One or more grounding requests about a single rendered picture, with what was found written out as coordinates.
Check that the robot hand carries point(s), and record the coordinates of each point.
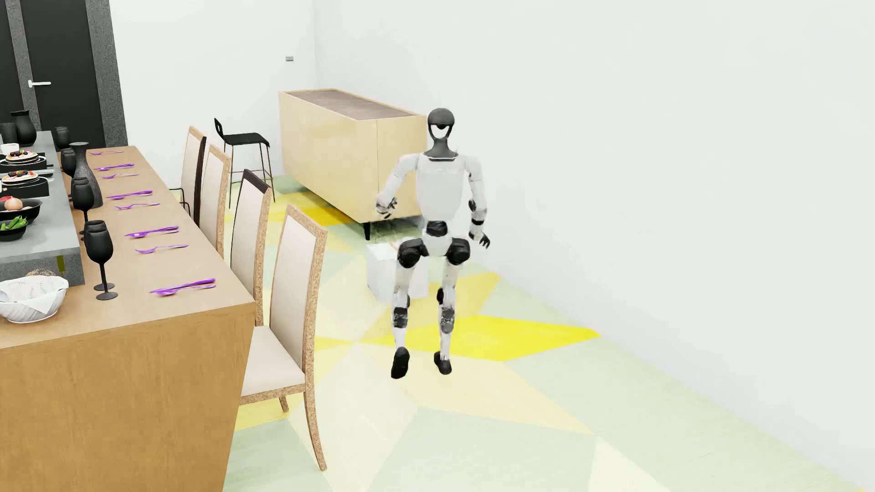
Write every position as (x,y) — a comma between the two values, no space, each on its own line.
(386,207)
(481,238)

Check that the light gray box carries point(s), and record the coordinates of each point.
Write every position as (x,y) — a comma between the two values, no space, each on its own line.
(380,273)

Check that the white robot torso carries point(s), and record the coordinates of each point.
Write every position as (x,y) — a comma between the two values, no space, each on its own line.
(441,191)

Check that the left robot leg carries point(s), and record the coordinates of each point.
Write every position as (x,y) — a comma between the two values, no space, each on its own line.
(449,300)

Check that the robot leg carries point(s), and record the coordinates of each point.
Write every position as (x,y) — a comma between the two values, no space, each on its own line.
(449,300)
(403,294)

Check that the light wooden sideboard cabinet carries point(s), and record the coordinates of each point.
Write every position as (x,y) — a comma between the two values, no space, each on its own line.
(328,160)

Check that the right robot leg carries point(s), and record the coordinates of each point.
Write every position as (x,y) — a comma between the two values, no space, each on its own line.
(403,294)

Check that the black robot head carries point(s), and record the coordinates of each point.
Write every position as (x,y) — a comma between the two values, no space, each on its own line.
(441,130)

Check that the black bar stool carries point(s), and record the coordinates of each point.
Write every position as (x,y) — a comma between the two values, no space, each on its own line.
(239,139)

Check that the purple cutlery set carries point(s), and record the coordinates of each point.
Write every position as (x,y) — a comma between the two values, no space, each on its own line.
(130,195)
(106,152)
(120,175)
(184,286)
(113,167)
(161,249)
(137,205)
(152,232)

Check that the black wine goblet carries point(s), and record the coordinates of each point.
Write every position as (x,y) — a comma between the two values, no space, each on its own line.
(100,247)
(61,136)
(91,224)
(83,193)
(68,161)

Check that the long wooden dining table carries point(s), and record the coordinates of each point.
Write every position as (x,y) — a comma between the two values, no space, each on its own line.
(137,369)

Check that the tall black slim vase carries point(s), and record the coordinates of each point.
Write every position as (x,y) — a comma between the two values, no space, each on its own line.
(83,171)

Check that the gray table centre block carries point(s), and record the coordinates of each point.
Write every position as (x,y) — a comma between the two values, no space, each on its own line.
(41,236)

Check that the dark gray door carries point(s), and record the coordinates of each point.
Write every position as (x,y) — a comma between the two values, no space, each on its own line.
(61,41)

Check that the white ribbed bowl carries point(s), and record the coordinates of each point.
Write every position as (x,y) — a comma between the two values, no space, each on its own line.
(31,300)

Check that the plate with fruit dessert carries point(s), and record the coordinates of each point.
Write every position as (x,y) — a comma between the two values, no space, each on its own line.
(19,177)
(20,157)

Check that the black round jug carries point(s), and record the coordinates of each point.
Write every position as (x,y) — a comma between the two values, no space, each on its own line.
(24,128)

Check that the black bowl with greens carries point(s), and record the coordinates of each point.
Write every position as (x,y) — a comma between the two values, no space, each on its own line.
(12,229)

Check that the small white cup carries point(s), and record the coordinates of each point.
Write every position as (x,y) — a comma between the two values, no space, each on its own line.
(8,147)

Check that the black cup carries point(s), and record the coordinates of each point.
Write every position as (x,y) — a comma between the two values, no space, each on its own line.
(7,132)

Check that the cork frame dining chair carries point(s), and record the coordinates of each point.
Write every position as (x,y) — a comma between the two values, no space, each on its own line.
(294,287)
(247,229)
(191,164)
(212,191)

